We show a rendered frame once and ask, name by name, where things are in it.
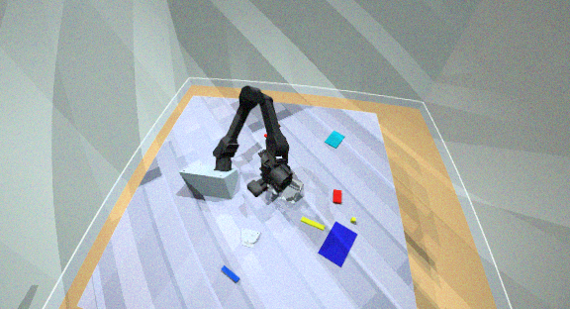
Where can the yellow rectangular bar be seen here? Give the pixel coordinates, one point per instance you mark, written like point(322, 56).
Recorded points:
point(312, 223)

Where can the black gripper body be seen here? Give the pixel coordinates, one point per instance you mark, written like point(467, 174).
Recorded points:
point(257, 188)

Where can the small red block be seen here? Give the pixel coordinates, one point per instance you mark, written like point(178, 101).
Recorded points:
point(336, 196)

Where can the small cyan block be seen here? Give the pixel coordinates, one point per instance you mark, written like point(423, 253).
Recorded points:
point(334, 139)

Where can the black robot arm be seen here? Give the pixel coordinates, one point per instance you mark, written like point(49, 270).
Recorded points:
point(276, 143)

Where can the blue rectangular bar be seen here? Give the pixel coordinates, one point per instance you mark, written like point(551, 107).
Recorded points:
point(230, 274)

